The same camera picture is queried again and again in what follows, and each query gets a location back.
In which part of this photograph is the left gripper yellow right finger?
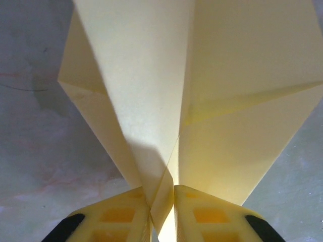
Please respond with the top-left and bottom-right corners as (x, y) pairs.
(174, 185), (286, 242)

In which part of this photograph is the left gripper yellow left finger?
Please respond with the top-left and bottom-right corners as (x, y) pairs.
(45, 186), (152, 242)

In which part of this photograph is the yellow cloth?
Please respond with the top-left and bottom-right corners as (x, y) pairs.
(57, 0), (323, 242)

